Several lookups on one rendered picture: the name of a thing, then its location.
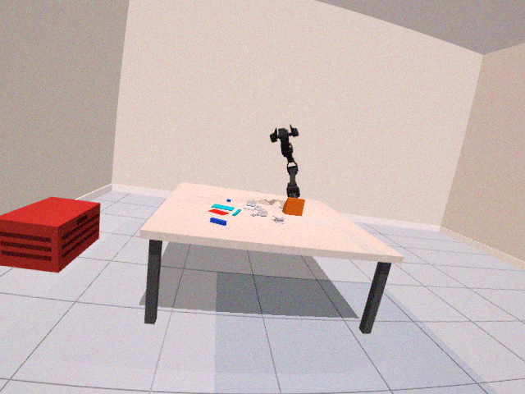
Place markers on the cyan flat rectangular plate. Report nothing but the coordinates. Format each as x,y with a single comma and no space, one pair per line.
222,207

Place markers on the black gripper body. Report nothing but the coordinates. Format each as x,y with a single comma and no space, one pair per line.
284,137

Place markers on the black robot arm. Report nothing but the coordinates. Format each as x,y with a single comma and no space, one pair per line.
292,188

